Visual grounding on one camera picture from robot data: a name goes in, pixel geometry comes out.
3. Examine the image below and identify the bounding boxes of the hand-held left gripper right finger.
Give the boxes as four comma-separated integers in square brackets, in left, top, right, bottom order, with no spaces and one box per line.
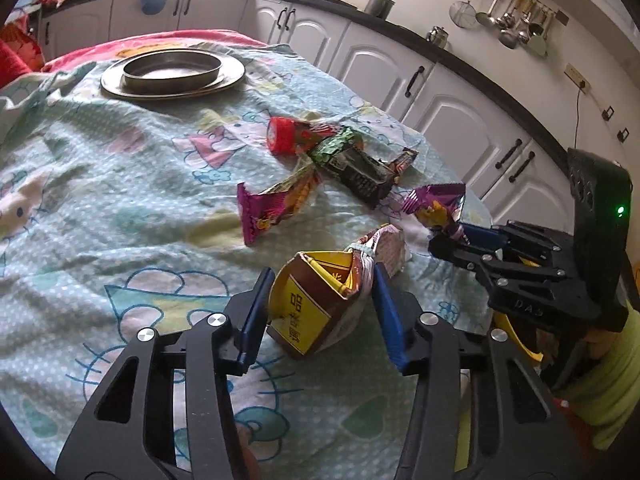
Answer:
[372,262,588,480]

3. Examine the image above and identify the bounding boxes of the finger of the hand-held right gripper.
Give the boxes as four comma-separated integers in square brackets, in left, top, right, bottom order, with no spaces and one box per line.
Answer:
[428,235,571,287]
[457,219,575,262]

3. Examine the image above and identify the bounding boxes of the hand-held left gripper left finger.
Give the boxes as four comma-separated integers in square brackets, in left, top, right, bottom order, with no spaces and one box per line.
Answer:
[55,267,276,480]

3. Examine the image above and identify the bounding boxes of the brown yellow snack packet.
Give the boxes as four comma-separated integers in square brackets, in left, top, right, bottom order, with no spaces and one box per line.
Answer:
[266,225,405,361]

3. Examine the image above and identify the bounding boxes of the yellow rimmed black bin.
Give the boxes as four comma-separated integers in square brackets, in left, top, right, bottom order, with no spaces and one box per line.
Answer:
[492,255,548,363]

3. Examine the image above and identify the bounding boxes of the person's left hand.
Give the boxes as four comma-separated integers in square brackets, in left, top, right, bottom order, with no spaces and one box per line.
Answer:
[232,422,262,480]

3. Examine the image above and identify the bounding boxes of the small brown snack wrapper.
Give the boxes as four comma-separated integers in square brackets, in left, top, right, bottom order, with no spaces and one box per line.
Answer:
[385,147,420,183]

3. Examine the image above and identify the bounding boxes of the purple orange snack wrapper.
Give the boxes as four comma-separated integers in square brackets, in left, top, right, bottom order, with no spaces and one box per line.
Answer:
[236,162,323,247]

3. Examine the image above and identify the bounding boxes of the yellow green fleece trousers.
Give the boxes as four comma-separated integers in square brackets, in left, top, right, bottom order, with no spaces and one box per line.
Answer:
[562,305,640,453]

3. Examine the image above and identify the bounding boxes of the green black snack wrapper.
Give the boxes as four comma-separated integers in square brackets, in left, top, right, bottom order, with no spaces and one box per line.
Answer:
[306,127,396,209]

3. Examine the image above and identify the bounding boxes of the pale green cartoon printed blanket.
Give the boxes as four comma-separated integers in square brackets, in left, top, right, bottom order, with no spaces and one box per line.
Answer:
[0,42,496,471]

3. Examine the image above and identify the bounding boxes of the red ended printed wrapper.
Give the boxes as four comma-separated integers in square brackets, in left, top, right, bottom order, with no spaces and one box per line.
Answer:
[266,116,351,156]

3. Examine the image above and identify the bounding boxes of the pale green hanging spatula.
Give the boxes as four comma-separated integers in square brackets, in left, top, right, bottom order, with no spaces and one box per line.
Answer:
[529,12,551,58]

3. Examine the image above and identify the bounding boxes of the row of hanging metal utensils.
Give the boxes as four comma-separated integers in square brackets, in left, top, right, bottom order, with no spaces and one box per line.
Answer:
[475,0,533,51]

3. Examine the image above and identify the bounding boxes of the black kitchen countertop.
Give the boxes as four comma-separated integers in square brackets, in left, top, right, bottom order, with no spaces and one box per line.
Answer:
[37,0,581,171]

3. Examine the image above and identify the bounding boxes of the round metal plate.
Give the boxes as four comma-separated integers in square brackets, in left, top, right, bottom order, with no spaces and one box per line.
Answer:
[100,48,247,100]

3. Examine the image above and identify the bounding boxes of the metal mug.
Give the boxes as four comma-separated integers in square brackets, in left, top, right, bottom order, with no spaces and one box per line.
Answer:
[365,0,396,20]

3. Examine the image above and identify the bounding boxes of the round metal pan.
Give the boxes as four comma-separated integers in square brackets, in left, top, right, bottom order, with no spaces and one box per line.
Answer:
[123,52,223,92]

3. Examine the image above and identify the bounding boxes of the pink printed sheet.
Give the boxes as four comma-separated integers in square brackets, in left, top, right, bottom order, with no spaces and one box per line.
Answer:
[42,30,271,73]

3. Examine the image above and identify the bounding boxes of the red flowered pillow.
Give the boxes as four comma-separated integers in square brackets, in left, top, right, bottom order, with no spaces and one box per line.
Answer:
[0,22,46,88]

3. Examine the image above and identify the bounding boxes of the black power cord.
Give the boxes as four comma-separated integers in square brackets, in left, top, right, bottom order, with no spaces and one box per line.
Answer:
[572,87,587,151]

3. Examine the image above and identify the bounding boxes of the beige wall socket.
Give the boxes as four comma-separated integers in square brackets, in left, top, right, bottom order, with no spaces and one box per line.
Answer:
[565,63,590,92]

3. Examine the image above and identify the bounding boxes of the hanging wire strainer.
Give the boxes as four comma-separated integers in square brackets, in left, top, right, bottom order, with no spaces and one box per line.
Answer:
[449,0,487,28]

